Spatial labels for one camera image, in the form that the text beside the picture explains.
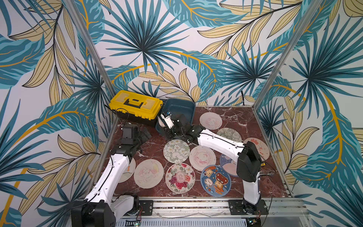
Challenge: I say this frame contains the white floral round coaster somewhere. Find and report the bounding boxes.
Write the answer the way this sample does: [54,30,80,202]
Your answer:
[163,140,190,164]

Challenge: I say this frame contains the pink cartoon round coaster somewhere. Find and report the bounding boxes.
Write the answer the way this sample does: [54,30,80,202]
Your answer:
[189,146,216,171]

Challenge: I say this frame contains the pastel cartoon round coaster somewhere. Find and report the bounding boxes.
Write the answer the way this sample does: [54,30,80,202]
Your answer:
[158,115,173,129]

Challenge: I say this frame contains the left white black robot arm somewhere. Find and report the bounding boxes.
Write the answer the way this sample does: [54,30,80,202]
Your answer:
[71,124,152,227]

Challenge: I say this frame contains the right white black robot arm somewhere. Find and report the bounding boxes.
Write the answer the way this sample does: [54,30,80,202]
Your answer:
[158,111,268,215]

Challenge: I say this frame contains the teal plastic storage tray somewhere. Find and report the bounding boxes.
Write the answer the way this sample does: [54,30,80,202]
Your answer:
[156,98,196,132]

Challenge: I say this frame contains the yellow black toolbox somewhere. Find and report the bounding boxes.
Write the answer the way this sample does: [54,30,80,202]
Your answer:
[109,90,163,127]

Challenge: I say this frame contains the white animal round coaster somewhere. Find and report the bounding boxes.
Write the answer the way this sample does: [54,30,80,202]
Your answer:
[119,158,136,183]

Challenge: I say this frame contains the pink kitty round coaster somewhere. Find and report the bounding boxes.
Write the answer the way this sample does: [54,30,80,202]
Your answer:
[199,112,223,130]

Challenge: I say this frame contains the beige pink figure coaster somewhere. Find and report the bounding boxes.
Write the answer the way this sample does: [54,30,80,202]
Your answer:
[134,159,164,189]

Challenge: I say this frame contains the red rose floral coaster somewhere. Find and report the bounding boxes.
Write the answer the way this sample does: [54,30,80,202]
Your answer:
[165,163,196,194]

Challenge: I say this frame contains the green sketch round coaster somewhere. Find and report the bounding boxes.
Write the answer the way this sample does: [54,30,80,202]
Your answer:
[217,128,242,142]

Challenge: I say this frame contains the blue cartoon toast coaster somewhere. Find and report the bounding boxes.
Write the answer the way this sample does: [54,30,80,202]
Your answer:
[200,165,232,197]

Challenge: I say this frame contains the purple bunny round coaster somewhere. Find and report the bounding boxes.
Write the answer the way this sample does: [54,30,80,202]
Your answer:
[220,155,238,177]

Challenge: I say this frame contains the pink bow bear coaster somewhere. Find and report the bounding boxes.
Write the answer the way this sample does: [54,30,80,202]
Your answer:
[244,138,270,160]

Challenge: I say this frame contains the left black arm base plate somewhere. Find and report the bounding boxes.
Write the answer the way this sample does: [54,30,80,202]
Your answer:
[137,200,154,217]

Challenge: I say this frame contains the aluminium front frame rail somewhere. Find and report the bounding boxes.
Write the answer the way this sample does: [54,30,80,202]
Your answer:
[116,197,313,227]

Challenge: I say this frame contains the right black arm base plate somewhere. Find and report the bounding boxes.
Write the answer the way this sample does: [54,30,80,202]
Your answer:
[228,199,268,216]

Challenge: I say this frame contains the left aluminium corner post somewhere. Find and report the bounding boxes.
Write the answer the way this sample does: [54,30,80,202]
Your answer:
[64,0,116,97]

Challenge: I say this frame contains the aluminium corner post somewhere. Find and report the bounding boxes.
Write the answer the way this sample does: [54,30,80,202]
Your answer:
[64,0,116,97]
[253,0,322,111]

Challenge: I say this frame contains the right aluminium corner post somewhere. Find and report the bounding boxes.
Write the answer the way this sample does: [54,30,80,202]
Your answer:
[253,0,322,111]

